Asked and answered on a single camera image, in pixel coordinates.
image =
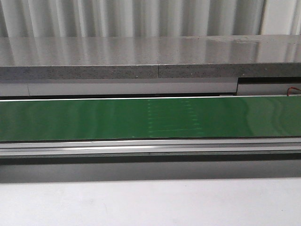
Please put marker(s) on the green conveyor belt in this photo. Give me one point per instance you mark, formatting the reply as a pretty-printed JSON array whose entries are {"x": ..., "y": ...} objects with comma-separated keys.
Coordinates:
[{"x": 150, "y": 118}]

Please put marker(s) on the grey stone slab shelf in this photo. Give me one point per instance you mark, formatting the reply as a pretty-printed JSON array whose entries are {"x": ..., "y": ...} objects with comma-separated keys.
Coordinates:
[{"x": 73, "y": 58}]

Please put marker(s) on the white pleated curtain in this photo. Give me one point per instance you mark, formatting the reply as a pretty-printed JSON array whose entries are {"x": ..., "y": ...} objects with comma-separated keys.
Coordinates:
[{"x": 148, "y": 18}]

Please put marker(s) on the aluminium conveyor front rail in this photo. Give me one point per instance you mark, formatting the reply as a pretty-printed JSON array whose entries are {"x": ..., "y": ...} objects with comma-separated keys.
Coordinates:
[{"x": 151, "y": 146}]

